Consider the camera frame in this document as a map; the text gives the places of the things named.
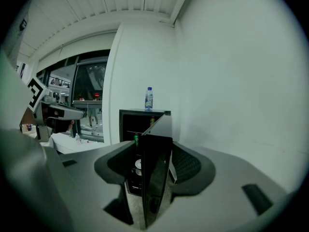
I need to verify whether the black mini fridge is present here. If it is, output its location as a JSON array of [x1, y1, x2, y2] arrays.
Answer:
[[119, 109, 172, 197]]

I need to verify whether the dark framed window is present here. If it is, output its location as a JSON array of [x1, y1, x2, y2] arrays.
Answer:
[[36, 49, 111, 144]]

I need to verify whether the blue cap water bottle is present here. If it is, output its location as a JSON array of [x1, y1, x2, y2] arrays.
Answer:
[[144, 87, 154, 112]]

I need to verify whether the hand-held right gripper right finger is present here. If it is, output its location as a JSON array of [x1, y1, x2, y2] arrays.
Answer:
[[148, 141, 293, 232]]

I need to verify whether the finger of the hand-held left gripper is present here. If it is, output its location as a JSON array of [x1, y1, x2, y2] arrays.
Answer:
[[48, 103, 85, 120]]

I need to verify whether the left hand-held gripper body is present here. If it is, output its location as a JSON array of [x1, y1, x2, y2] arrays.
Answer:
[[26, 76, 73, 140]]

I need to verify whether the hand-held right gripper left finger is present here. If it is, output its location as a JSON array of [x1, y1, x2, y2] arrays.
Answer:
[[57, 140, 147, 232]]

